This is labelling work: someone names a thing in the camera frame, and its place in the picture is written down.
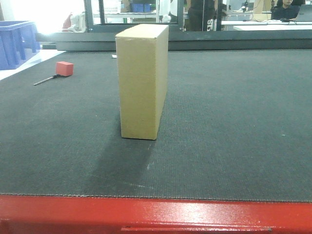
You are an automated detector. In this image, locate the white desk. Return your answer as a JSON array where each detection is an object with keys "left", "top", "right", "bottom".
[{"left": 221, "top": 20, "right": 312, "bottom": 31}]

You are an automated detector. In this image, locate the standing person in black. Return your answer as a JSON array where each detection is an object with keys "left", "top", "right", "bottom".
[{"left": 186, "top": 0, "right": 218, "bottom": 31}]

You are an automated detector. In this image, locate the dark metal table frame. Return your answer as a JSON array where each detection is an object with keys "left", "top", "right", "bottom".
[{"left": 36, "top": 0, "right": 312, "bottom": 51}]

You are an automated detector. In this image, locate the red conveyor frame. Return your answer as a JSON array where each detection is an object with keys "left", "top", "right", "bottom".
[{"left": 0, "top": 195, "right": 312, "bottom": 234}]

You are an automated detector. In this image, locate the black conveyor belt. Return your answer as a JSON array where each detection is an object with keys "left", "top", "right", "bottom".
[{"left": 0, "top": 49, "right": 312, "bottom": 202}]

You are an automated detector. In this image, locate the small red block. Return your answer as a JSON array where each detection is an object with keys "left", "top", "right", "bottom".
[{"left": 56, "top": 61, "right": 74, "bottom": 77}]

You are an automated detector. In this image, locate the blue plastic crate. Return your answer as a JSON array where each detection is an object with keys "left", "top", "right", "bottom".
[{"left": 0, "top": 21, "right": 40, "bottom": 70}]

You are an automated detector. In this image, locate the tan cardboard box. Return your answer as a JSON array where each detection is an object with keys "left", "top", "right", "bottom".
[{"left": 116, "top": 24, "right": 169, "bottom": 140}]

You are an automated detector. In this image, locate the seated person in black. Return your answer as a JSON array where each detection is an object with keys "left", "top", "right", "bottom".
[{"left": 271, "top": 0, "right": 300, "bottom": 20}]

